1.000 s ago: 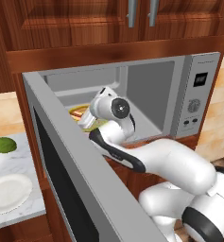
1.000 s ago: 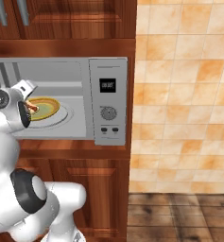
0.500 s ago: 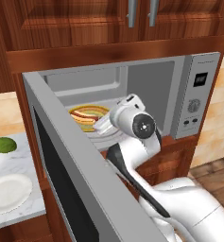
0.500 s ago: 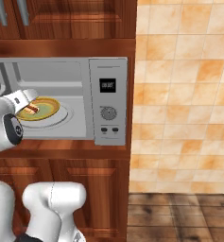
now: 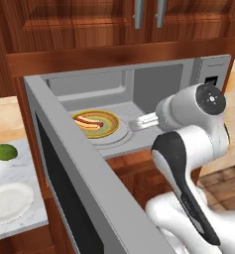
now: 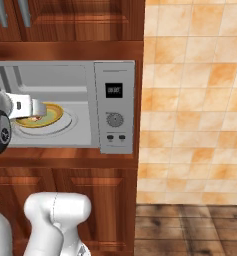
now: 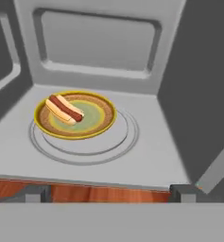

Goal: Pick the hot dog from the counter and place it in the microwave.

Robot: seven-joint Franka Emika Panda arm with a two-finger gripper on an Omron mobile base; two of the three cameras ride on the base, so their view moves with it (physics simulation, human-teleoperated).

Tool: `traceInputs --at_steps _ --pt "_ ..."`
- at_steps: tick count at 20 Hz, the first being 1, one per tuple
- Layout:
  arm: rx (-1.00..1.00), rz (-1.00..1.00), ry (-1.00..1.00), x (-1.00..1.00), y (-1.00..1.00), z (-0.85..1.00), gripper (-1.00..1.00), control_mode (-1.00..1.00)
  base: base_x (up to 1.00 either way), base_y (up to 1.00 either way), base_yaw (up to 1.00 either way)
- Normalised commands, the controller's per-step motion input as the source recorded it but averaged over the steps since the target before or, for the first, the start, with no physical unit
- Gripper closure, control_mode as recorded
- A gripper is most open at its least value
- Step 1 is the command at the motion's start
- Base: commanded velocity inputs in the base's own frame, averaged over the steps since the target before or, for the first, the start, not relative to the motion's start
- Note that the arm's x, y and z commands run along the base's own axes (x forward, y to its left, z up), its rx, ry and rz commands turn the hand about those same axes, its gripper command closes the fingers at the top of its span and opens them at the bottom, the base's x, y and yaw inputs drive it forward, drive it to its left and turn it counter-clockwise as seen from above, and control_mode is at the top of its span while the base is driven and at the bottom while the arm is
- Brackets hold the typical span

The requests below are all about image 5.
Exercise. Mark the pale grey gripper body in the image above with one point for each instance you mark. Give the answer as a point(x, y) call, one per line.
point(138, 123)

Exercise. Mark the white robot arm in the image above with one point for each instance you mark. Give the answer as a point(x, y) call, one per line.
point(188, 145)

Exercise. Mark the white microwave turntable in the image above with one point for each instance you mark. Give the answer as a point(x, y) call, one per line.
point(121, 135)

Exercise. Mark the grey microwave oven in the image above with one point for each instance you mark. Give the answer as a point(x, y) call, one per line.
point(155, 82)

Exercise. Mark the hot dog in bun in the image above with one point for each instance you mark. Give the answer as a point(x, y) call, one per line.
point(88, 123)

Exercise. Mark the grey microwave door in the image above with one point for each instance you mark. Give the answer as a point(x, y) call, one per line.
point(89, 185)

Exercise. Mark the green and yellow plate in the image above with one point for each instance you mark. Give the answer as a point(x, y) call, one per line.
point(108, 123)

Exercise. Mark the brown wooden cabinet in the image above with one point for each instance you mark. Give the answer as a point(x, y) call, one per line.
point(139, 178)

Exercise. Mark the narrow brown wooden cupboard door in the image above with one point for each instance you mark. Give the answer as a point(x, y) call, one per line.
point(201, 18)

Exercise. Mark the wide brown wooden cupboard door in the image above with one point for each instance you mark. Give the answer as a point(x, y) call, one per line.
point(62, 23)

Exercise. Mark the green lime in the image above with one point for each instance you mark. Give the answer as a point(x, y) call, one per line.
point(5, 152)

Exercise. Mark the white plate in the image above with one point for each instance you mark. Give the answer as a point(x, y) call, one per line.
point(10, 202)

